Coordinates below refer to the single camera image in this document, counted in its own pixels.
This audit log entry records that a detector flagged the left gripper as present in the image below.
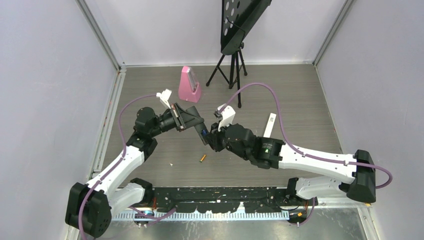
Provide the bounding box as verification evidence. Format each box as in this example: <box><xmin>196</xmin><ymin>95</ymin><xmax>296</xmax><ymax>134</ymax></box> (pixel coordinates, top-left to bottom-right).
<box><xmin>150</xmin><ymin>103</ymin><xmax>204</xmax><ymax>138</ymax></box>

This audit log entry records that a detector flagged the white remote control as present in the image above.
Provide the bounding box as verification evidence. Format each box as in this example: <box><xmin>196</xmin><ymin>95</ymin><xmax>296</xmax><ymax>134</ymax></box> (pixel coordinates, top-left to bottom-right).
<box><xmin>263</xmin><ymin>113</ymin><xmax>277</xmax><ymax>138</ymax></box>

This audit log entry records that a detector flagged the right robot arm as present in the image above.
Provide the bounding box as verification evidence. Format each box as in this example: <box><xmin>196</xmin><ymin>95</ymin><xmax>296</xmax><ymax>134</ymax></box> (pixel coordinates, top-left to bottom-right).
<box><xmin>201</xmin><ymin>123</ymin><xmax>377</xmax><ymax>205</ymax></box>

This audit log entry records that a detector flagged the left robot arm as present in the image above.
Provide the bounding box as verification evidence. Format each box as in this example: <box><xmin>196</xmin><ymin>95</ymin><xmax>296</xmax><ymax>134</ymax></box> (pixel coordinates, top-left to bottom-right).
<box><xmin>65</xmin><ymin>103</ymin><xmax>206</xmax><ymax>238</ymax></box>

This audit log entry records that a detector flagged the pink metronome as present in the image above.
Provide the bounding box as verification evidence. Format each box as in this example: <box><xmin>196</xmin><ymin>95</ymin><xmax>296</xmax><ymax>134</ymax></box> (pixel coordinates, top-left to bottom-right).
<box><xmin>178</xmin><ymin>66</ymin><xmax>202</xmax><ymax>103</ymax></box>

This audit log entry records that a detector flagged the black music stand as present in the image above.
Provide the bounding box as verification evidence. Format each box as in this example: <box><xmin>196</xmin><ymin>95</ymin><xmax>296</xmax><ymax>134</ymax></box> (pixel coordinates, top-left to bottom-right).
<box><xmin>206</xmin><ymin>0</ymin><xmax>271</xmax><ymax>90</ymax></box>

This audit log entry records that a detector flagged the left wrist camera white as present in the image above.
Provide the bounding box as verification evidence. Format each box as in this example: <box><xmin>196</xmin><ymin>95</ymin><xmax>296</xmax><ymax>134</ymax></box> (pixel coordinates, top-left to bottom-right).
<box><xmin>156</xmin><ymin>89</ymin><xmax>172</xmax><ymax>109</ymax></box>

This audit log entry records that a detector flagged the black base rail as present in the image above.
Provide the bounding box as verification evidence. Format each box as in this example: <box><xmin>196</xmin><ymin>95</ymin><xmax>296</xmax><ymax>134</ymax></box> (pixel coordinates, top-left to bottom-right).
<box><xmin>141</xmin><ymin>186</ymin><xmax>301</xmax><ymax>214</ymax></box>

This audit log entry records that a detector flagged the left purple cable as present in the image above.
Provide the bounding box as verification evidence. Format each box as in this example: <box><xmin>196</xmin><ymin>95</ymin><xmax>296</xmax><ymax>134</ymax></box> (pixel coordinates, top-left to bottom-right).
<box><xmin>78</xmin><ymin>94</ymin><xmax>159</xmax><ymax>240</ymax></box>

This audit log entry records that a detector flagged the purple cable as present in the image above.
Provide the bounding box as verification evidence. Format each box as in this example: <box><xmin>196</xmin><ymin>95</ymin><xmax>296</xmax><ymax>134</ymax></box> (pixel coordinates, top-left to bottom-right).
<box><xmin>78</xmin><ymin>94</ymin><xmax>159</xmax><ymax>240</ymax></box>
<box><xmin>216</xmin><ymin>82</ymin><xmax>394</xmax><ymax>227</ymax></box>

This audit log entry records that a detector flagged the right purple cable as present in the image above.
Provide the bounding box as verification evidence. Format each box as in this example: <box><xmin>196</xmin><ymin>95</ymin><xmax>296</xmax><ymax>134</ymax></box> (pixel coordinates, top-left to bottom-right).
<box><xmin>216</xmin><ymin>82</ymin><xmax>394</xmax><ymax>227</ymax></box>

